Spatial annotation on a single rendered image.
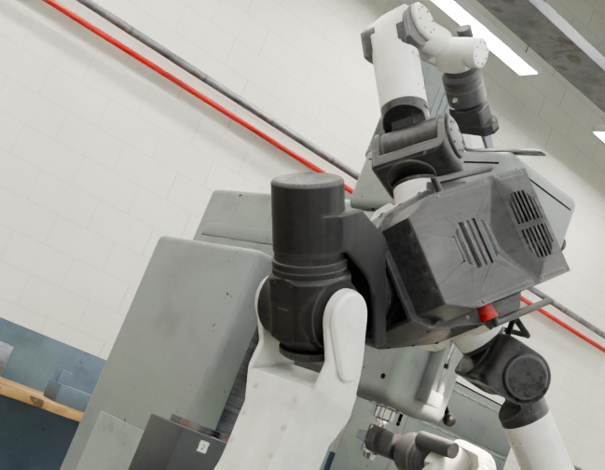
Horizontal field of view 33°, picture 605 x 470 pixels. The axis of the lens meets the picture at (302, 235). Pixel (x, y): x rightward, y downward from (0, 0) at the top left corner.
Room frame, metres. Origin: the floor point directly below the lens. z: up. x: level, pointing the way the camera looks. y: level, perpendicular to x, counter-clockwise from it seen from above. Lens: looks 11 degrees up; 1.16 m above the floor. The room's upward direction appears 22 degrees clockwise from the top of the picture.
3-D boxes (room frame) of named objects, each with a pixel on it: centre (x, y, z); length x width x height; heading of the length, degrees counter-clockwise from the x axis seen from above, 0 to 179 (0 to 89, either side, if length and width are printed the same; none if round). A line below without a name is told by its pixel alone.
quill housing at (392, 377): (2.30, -0.32, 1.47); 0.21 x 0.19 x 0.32; 126
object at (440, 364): (2.21, -0.38, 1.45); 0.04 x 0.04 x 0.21; 36
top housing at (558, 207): (2.31, -0.31, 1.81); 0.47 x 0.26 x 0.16; 36
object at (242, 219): (2.70, -0.03, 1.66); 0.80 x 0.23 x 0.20; 36
